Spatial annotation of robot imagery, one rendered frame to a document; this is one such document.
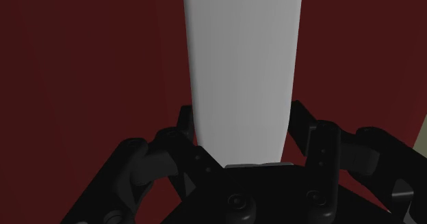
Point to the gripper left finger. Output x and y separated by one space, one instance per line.
140 163

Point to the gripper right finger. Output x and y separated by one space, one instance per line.
325 150

